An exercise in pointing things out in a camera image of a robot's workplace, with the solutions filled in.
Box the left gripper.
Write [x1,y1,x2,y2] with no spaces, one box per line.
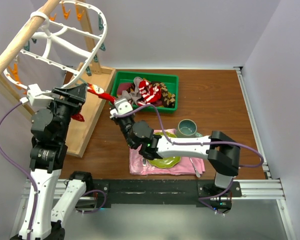
[45,82,87,141]

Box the red patterned sock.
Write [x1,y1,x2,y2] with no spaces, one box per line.
[71,113,85,122]
[87,83,116,104]

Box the red white striped sock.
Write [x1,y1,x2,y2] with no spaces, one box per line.
[137,86,162,106]
[139,80,155,99]

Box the brown white striped sock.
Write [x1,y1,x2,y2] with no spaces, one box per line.
[118,90,141,105]
[129,77,143,102]

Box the brown argyle sock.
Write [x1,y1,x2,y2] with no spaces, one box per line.
[157,82,176,108]

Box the purple yellow striped sock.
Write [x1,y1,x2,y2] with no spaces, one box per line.
[116,82,132,96]

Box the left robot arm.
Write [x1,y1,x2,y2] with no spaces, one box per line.
[12,84,94,240]

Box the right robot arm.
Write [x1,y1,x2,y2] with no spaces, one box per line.
[112,116,241,197]

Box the wooden hanger stand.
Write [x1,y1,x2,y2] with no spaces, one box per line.
[0,0,117,158]

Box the white round sock hanger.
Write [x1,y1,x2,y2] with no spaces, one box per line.
[10,0,108,88]

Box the pink cloth napkin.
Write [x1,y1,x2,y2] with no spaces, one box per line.
[128,128,206,176]

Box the green scalloped plate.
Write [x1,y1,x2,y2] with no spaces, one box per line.
[147,131,181,169]

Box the teal ceramic mug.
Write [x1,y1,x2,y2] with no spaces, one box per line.
[175,119,203,138]

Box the green plastic tray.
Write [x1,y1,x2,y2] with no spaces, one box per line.
[110,71,179,114]

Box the silver spoon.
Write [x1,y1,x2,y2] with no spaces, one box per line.
[190,158,201,178]

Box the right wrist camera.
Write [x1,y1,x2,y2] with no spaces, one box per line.
[110,98,133,119]

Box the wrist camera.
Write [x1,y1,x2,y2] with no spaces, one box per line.
[19,83,54,107]
[110,98,133,119]

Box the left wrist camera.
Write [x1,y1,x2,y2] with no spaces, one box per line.
[19,83,54,107]

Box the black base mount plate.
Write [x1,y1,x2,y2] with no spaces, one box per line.
[88,179,243,210]

